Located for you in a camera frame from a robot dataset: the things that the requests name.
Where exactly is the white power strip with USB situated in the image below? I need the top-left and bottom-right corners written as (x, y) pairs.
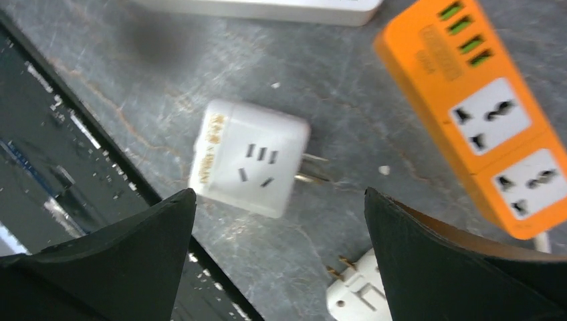
top-left (136, 0), bottom-right (382, 27)

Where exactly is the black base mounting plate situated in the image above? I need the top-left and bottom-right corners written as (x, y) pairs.
top-left (1, 13), bottom-right (261, 320)

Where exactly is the orange power strip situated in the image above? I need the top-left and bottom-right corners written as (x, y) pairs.
top-left (374, 1), bottom-right (566, 239)

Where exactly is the flat white plug adapter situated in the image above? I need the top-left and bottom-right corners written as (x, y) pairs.
top-left (326, 249), bottom-right (392, 321)

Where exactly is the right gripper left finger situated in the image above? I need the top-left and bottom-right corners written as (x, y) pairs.
top-left (1, 189), bottom-right (196, 320)

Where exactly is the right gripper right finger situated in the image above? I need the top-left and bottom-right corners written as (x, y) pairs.
top-left (364, 188), bottom-right (566, 320)

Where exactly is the white cube socket adapter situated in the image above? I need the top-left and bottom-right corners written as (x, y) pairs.
top-left (188, 99), bottom-right (328, 218)

